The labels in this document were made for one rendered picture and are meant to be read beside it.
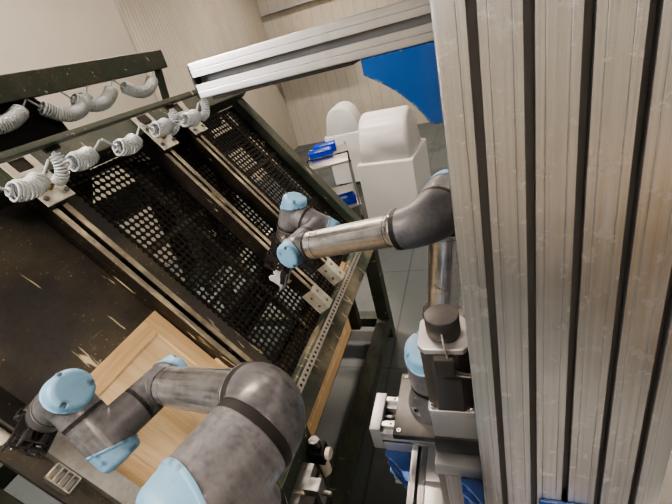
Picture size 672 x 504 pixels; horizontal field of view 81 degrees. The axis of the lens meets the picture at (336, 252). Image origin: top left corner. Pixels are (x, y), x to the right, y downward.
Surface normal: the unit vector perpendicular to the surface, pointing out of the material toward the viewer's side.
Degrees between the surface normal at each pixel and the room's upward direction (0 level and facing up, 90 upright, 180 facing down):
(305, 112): 90
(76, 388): 57
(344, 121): 90
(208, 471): 29
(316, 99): 90
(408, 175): 90
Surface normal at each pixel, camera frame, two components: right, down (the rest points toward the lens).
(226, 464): 0.33, -0.62
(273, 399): 0.40, -0.77
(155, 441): 0.66, -0.52
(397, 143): -0.40, 0.36
